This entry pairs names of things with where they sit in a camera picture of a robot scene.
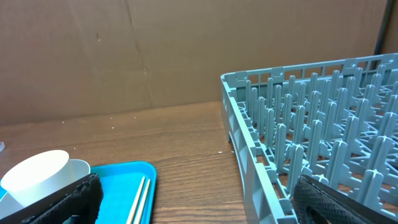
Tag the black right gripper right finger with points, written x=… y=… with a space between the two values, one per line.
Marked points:
x=315 y=202

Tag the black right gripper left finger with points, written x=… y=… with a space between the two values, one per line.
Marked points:
x=78 y=202

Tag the grey dishwasher rack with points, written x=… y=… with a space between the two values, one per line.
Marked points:
x=334 y=121

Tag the grey bowl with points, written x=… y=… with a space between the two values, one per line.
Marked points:
x=9 y=205

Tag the white paper cup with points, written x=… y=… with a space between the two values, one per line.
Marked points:
x=39 y=176

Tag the teal serving tray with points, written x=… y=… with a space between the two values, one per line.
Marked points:
x=120 y=183

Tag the left wooden chopstick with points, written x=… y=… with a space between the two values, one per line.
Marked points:
x=135 y=202

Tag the wooden chopstick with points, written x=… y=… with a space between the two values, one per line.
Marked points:
x=141 y=204
x=135 y=202

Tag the right wooden chopstick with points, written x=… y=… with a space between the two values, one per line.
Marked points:
x=141 y=204

